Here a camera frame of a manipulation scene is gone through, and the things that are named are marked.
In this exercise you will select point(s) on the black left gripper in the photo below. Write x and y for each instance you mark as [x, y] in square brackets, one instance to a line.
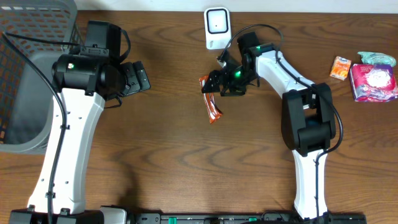
[135, 79]

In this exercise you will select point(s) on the white barcode scanner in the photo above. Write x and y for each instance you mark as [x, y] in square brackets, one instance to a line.
[217, 28]

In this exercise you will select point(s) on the grey plastic mesh basket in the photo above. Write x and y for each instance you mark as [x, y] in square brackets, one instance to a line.
[42, 30]

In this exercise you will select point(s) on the red purple noodle packet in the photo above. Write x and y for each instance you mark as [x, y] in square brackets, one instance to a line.
[373, 83]

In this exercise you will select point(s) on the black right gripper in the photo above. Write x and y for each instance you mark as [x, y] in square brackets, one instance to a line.
[225, 79]

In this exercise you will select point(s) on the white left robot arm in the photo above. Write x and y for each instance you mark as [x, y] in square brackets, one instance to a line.
[83, 81]

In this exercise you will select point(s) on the orange snack bar wrapper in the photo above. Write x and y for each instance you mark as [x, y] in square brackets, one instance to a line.
[213, 112]

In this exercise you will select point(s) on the teal snack packet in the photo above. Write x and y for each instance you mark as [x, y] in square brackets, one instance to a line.
[376, 58]

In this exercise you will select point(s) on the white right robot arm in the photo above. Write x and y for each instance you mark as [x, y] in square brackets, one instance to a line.
[309, 120]

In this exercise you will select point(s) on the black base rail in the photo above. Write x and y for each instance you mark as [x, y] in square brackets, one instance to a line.
[269, 217]

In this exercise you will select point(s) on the small orange yellow packet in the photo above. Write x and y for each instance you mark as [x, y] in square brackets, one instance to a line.
[340, 68]

